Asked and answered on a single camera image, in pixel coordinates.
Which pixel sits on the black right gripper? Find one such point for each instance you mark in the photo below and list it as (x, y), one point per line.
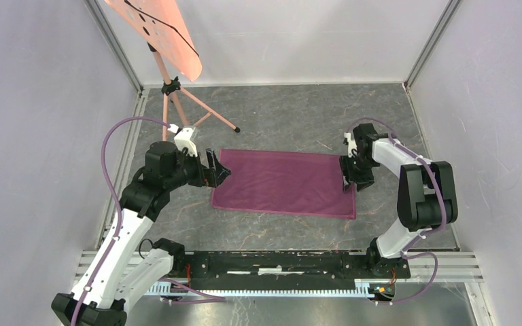
(348, 176)

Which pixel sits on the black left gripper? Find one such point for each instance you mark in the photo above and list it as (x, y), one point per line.
(211, 176)

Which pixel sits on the purple cloth napkin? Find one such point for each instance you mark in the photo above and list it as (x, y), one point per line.
(280, 182)

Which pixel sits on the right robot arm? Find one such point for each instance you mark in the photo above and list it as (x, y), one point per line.
(426, 200)

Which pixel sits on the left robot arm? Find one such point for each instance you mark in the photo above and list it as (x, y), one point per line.
(106, 294)

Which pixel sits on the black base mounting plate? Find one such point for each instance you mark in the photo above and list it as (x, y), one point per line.
(284, 270)

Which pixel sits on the pink music stand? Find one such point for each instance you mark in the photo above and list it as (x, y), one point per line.
(161, 24)

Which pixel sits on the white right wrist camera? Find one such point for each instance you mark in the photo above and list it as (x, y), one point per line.
(350, 142)

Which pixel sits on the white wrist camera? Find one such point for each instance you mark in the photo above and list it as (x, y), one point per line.
(350, 142)
(184, 139)

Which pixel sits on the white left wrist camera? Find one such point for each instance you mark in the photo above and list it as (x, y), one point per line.
(184, 139)

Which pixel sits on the slotted cable duct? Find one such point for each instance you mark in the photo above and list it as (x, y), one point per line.
(359, 290)

